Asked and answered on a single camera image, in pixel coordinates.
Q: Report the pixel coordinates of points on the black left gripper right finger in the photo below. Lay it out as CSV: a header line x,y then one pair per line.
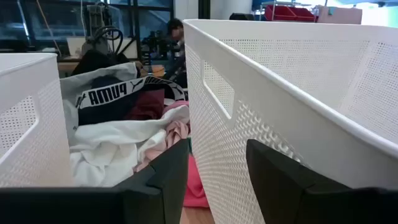
x,y
311,205

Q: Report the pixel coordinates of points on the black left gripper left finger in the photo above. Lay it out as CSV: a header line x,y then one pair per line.
x,y
93,207

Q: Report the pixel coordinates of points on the navy Puma underwear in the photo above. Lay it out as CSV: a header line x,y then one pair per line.
x,y
105,112

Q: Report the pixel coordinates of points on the pale pink garment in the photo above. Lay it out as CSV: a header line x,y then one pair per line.
x,y
177,130

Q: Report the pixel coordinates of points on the maroon garment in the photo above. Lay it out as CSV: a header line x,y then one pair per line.
x,y
147,105

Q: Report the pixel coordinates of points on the light grey garment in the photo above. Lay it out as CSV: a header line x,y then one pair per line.
x,y
81,82

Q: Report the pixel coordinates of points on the white perforated plastic bin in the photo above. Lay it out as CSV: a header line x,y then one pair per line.
x,y
264,102
46,140

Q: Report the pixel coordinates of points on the coral red garment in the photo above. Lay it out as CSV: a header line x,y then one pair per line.
x,y
196,186

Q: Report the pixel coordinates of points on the wooden desk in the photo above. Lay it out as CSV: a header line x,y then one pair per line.
x,y
66,66

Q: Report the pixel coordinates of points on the red storage bin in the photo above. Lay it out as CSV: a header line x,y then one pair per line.
x,y
304,15
278,12

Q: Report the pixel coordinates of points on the person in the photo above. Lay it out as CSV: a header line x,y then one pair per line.
x,y
175,34

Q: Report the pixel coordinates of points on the pink box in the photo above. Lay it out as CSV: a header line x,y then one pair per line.
x,y
339,15

